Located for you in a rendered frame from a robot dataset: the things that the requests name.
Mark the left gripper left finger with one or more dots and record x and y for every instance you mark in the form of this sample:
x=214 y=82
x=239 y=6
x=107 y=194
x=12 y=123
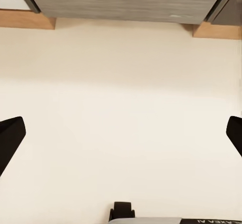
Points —
x=12 y=132

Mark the cabinet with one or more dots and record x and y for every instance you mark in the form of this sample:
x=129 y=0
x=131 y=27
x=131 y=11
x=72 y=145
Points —
x=224 y=12

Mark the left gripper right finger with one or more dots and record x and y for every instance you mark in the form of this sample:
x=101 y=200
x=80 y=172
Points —
x=234 y=132

